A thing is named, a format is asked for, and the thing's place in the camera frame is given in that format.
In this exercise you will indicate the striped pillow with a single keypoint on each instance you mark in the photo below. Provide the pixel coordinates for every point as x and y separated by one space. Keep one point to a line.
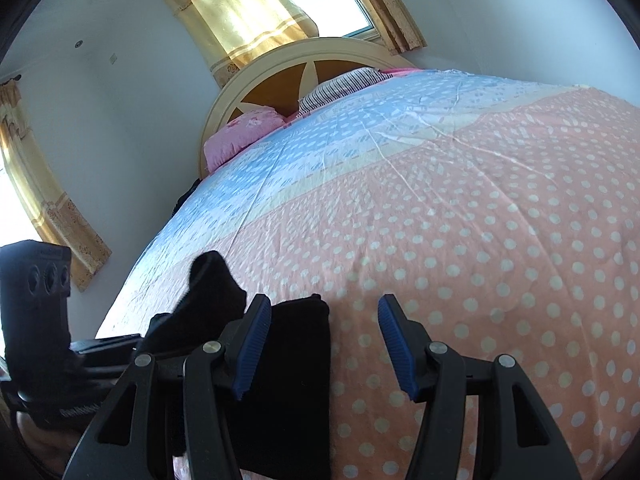
340 85

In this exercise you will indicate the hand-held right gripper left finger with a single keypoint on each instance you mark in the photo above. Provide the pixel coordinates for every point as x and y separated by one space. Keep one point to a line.
255 346

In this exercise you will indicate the cream wooden headboard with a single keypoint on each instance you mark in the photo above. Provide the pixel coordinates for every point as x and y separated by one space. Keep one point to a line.
260 67

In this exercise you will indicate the yellow curtain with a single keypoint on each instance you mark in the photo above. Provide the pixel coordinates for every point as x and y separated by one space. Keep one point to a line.
240 15
50 210
390 10

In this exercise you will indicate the dark cloth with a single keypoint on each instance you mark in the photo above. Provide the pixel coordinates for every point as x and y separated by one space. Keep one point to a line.
185 197

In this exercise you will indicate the black pants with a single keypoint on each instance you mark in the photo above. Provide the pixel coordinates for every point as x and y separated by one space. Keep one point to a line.
292 360

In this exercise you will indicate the dark curtain rod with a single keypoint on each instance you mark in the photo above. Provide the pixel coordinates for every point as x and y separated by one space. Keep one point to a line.
12 80

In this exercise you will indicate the bed with polka-dot sheet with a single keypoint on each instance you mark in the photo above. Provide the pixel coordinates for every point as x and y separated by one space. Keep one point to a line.
450 210

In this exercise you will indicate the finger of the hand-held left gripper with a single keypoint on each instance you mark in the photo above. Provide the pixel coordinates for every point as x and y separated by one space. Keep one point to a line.
107 346

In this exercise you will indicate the pink pillow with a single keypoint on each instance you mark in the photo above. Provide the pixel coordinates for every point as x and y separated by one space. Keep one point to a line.
240 132

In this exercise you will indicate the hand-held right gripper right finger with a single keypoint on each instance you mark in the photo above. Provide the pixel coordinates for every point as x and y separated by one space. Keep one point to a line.
395 346

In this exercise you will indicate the person's left forearm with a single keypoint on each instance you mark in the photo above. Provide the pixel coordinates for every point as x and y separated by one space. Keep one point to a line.
47 440

